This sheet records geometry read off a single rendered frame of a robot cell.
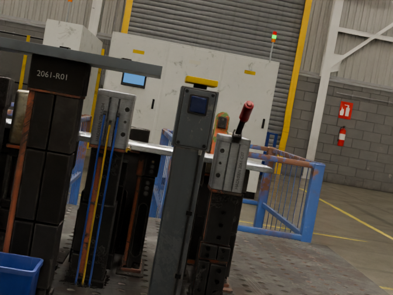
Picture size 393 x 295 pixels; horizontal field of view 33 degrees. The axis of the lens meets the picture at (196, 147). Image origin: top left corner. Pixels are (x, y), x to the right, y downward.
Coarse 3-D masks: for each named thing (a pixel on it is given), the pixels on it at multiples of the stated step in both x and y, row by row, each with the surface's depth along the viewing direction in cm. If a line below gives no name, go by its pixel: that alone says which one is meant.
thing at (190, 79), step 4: (188, 76) 122; (192, 76) 122; (188, 80) 122; (192, 80) 122; (196, 80) 122; (200, 80) 122; (204, 80) 122; (208, 80) 122; (212, 80) 123; (196, 84) 124; (200, 84) 124; (204, 84) 123; (208, 84) 123; (212, 84) 123; (216, 84) 123; (200, 88) 124; (204, 88) 124
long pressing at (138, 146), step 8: (8, 120) 158; (8, 128) 148; (80, 136) 149; (88, 136) 149; (128, 144) 149; (136, 144) 150; (144, 144) 160; (152, 144) 164; (152, 152) 150; (160, 152) 150; (168, 152) 150; (208, 160) 151; (248, 160) 166; (248, 168) 151; (256, 168) 151; (264, 168) 152
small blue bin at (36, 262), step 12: (0, 252) 119; (0, 264) 119; (12, 264) 119; (24, 264) 119; (36, 264) 120; (0, 276) 110; (12, 276) 111; (24, 276) 111; (36, 276) 116; (0, 288) 111; (12, 288) 111; (24, 288) 111
